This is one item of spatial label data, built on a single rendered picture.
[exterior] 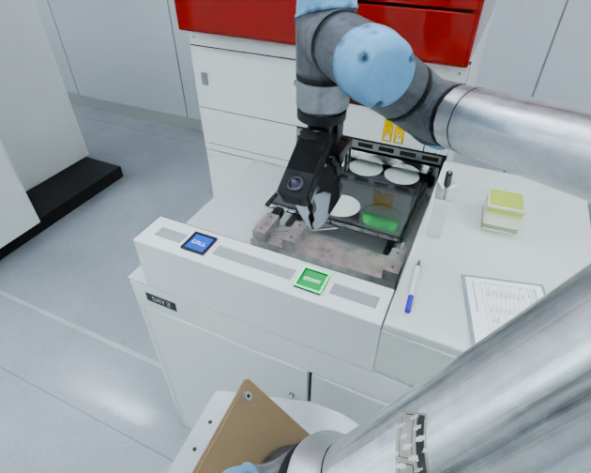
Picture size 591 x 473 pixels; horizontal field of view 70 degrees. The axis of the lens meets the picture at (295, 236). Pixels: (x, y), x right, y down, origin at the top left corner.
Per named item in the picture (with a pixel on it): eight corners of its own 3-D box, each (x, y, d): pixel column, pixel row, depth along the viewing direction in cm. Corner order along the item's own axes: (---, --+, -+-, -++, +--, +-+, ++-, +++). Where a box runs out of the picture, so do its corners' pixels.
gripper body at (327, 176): (351, 170, 70) (358, 99, 62) (333, 196, 64) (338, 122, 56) (309, 160, 72) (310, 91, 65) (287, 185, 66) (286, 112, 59)
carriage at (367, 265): (265, 228, 110) (265, 220, 109) (402, 269, 99) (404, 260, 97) (250, 247, 105) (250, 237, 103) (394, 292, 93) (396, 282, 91)
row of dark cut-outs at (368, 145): (297, 134, 131) (297, 127, 130) (440, 163, 117) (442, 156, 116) (297, 135, 131) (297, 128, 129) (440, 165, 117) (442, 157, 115)
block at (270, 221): (267, 221, 108) (267, 211, 106) (280, 223, 107) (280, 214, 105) (252, 238, 103) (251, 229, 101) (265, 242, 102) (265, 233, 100)
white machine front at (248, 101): (209, 144, 153) (191, 25, 127) (436, 198, 126) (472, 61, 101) (204, 148, 151) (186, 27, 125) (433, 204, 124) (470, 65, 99)
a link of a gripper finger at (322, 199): (340, 218, 75) (343, 174, 69) (327, 237, 71) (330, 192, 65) (324, 213, 76) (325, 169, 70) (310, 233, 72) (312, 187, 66)
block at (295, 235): (295, 228, 106) (295, 219, 104) (308, 232, 105) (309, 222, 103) (281, 248, 100) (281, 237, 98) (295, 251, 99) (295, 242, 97)
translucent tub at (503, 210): (480, 210, 97) (489, 186, 93) (515, 218, 95) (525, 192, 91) (478, 230, 92) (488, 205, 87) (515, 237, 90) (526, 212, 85)
